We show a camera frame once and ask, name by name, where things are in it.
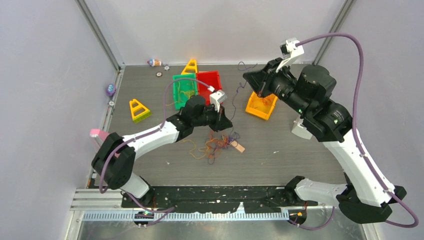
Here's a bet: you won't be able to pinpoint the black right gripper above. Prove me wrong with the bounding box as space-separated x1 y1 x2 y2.
243 57 311 116

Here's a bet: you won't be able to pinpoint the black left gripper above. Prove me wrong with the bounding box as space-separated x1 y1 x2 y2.
192 103 232 133

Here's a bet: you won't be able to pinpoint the orange yellow purple cables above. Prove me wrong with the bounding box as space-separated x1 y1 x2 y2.
180 130 241 166

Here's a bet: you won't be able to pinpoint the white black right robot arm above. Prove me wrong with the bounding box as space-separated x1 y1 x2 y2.
243 58 407 224

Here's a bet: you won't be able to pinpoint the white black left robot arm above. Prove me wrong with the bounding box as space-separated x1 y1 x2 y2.
91 95 233 207

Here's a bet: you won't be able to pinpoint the orange plastic bin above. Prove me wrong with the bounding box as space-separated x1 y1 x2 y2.
245 92 278 121

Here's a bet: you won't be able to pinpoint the green plastic bin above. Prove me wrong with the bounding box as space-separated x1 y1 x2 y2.
172 73 198 111

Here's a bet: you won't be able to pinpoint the red plastic bin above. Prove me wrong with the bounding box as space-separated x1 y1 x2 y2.
196 71 223 105

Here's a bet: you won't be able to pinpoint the small wooden block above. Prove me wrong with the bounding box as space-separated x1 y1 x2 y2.
230 140 245 153

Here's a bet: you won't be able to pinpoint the yellow triangular toy block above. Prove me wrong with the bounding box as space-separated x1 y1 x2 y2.
129 98 152 124

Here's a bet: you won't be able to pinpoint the white toy toaster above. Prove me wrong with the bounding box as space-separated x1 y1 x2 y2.
291 116 313 140

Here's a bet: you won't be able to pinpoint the small clown figurine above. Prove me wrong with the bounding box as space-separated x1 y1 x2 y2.
146 58 162 67

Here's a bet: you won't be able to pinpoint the purple egg toy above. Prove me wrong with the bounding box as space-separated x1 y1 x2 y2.
105 83 116 97

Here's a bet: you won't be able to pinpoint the pink toy toaster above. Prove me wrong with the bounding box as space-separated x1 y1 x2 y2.
89 129 110 147

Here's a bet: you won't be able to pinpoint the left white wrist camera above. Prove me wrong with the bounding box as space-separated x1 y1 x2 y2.
207 86 227 113

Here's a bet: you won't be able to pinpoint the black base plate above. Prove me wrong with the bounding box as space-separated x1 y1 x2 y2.
121 185 318 214

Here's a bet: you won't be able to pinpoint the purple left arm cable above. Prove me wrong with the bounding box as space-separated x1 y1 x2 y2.
98 78 216 228

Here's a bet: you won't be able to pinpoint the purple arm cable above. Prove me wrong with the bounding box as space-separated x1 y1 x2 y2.
287 32 420 232
98 78 216 228

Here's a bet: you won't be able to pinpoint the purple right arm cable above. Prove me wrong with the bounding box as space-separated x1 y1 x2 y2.
287 32 420 232

